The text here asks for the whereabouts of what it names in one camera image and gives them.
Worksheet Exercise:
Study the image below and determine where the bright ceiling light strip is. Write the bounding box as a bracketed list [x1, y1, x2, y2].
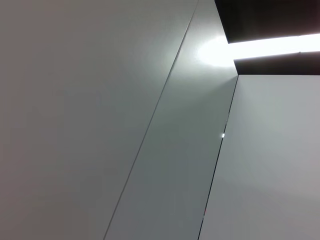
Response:
[226, 33, 320, 61]

